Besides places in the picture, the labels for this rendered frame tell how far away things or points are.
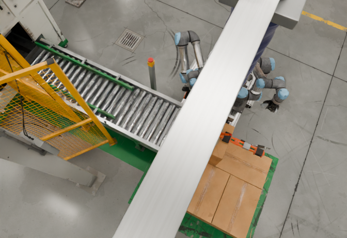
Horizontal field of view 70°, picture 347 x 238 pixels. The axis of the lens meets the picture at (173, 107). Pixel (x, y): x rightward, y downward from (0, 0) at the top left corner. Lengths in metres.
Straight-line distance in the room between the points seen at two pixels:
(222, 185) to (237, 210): 0.32
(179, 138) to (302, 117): 3.88
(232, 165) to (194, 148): 2.64
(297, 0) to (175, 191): 0.84
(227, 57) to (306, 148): 3.63
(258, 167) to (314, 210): 1.13
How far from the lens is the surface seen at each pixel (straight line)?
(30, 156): 2.12
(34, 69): 1.93
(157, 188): 0.50
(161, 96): 3.27
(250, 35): 0.67
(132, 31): 4.67
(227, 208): 3.08
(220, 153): 2.73
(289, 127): 4.17
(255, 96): 2.70
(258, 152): 2.67
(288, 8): 1.05
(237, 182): 3.13
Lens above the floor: 3.55
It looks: 67 degrees down
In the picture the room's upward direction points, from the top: 3 degrees clockwise
